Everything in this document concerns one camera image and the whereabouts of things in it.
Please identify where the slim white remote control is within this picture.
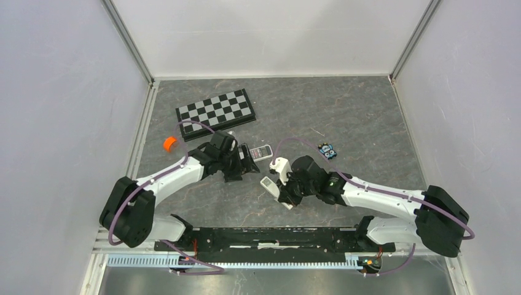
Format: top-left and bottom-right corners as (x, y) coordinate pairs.
(260, 176), (294, 210)

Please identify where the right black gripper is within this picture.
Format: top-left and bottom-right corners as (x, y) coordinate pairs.
(276, 170), (318, 207)

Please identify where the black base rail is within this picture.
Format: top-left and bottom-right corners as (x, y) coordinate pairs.
(173, 227), (396, 263)

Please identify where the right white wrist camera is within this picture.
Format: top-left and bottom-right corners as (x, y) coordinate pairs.
(269, 157), (292, 185)

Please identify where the black white chessboard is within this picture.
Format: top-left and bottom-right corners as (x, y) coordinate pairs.
(176, 89), (256, 141)

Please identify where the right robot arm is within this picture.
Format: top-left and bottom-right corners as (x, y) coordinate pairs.
(270, 155), (475, 258)

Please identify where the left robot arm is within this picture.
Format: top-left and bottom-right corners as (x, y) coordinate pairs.
(99, 130), (260, 251)

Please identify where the orange plastic cup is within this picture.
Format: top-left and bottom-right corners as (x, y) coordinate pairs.
(163, 136), (178, 152)

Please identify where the white toothed cable duct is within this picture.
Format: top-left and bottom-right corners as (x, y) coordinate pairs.
(106, 253), (374, 270)

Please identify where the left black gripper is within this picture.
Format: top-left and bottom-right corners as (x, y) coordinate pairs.
(219, 143), (259, 183)

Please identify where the white remote with buttons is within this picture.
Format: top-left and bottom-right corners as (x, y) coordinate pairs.
(249, 144), (273, 162)

